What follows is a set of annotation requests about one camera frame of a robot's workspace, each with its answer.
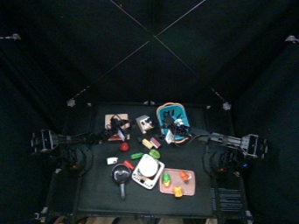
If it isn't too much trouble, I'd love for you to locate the blue basket with orange rim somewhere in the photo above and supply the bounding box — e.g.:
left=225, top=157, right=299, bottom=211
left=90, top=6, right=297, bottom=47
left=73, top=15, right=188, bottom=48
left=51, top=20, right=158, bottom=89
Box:
left=154, top=101, right=192, bottom=144

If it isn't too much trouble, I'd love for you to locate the red toy piece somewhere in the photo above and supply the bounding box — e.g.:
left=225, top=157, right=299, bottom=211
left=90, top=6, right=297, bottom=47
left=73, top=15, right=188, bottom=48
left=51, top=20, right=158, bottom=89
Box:
left=106, top=134, right=122, bottom=143

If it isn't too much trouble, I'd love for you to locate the tan wooden board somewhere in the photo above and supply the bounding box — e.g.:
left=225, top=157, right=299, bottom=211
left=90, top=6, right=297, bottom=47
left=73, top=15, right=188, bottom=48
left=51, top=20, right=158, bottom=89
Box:
left=104, top=113, right=132, bottom=132

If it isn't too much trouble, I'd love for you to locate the white toy cube box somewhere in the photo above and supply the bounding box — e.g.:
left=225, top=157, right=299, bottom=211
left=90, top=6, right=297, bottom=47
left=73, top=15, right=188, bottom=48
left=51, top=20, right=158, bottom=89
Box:
left=134, top=115, right=154, bottom=135

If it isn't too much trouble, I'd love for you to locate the yellow toy block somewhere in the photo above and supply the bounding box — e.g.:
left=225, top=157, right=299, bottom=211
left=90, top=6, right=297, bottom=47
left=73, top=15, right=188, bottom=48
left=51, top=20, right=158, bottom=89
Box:
left=141, top=138, right=154, bottom=150

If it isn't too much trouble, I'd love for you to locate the pink toy block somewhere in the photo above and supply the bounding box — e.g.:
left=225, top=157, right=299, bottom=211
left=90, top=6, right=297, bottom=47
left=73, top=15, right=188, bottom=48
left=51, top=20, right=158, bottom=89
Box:
left=149, top=136, right=162, bottom=149

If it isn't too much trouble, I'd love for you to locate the green toy bean pod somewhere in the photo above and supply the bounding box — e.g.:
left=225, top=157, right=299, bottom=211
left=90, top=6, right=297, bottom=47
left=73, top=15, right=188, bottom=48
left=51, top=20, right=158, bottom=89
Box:
left=129, top=151, right=145, bottom=160

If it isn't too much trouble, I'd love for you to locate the red toy sausage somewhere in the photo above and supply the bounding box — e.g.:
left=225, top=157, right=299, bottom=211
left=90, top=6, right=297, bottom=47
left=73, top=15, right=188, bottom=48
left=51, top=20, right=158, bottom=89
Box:
left=122, top=159, right=136, bottom=171

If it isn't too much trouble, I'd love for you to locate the green toy pepper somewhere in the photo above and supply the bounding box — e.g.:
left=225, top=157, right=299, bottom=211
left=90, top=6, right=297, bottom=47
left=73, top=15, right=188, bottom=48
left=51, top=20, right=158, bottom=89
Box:
left=148, top=149, right=161, bottom=160

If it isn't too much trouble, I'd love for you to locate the black toy frying pan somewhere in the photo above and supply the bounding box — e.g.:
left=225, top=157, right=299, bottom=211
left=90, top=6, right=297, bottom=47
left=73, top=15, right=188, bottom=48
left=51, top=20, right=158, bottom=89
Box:
left=110, top=163, right=132, bottom=200

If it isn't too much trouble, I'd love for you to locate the white toy stove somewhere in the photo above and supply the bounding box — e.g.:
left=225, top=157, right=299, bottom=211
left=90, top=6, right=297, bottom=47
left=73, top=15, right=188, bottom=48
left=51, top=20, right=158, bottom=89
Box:
left=130, top=159, right=165, bottom=191

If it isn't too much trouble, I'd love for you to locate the orange toy carrot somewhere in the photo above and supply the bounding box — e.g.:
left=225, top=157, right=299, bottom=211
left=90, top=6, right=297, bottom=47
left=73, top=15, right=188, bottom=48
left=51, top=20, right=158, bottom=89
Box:
left=178, top=170, right=190, bottom=182

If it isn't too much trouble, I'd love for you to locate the toy corn cob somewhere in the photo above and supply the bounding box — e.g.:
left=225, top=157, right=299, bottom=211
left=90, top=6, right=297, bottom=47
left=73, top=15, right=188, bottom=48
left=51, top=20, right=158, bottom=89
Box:
left=161, top=172, right=173, bottom=188

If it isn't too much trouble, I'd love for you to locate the pink cutting board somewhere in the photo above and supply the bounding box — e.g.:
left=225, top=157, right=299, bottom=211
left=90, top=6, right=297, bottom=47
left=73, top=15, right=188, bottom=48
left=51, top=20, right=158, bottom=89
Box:
left=158, top=167, right=196, bottom=197

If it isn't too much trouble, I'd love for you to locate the yellow toy cheese piece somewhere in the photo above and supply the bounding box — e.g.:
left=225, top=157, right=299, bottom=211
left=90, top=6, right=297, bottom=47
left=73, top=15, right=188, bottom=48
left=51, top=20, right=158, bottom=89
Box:
left=172, top=186, right=184, bottom=199

